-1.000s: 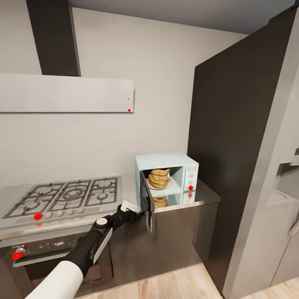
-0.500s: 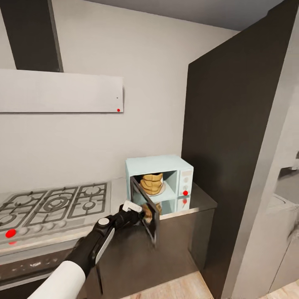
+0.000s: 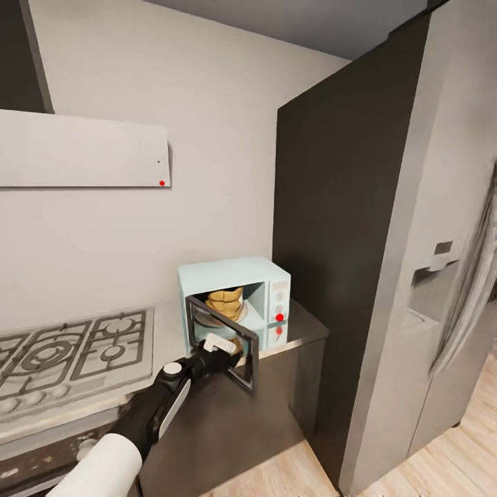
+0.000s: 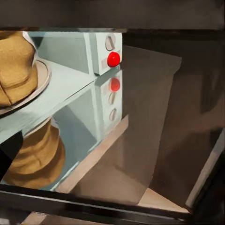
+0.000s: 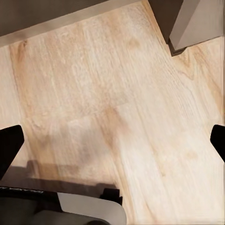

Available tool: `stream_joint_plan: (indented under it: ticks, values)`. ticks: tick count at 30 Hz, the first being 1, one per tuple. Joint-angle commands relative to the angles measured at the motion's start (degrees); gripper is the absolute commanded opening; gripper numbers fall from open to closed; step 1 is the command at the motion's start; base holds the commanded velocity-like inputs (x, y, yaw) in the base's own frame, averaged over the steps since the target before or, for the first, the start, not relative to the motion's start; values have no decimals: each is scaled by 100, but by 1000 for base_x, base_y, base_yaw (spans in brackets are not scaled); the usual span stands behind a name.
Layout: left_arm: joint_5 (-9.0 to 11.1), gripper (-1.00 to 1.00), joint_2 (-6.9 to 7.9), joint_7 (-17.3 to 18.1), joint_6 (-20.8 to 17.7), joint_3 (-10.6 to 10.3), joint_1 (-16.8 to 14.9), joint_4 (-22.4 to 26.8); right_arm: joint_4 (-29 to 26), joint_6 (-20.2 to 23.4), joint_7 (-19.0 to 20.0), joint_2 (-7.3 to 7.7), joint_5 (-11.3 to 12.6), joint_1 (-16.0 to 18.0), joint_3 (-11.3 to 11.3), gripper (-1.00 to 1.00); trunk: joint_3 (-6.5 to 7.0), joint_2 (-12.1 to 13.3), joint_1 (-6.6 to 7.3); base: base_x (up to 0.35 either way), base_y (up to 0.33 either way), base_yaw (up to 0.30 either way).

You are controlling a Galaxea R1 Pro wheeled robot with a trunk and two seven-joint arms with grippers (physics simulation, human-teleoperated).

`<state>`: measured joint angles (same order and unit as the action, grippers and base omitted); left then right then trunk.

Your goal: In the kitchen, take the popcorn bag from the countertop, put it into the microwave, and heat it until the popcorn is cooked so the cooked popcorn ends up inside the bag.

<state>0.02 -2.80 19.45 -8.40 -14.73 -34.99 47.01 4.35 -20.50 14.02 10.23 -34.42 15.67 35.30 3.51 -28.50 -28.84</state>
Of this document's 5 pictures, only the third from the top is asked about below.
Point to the oven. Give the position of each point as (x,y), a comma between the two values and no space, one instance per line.
(33,465)

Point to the fridge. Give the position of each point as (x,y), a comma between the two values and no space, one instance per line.
(383,174)

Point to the range hood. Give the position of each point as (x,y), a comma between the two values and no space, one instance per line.
(41,148)

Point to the popcorn bag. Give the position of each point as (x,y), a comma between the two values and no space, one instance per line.
(226,301)

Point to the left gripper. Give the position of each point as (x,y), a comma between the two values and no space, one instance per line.
(221,359)

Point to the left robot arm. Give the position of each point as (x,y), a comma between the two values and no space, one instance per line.
(112,465)

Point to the burner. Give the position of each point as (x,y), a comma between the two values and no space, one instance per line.
(46,366)

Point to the microwave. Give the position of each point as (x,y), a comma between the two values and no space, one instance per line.
(265,291)

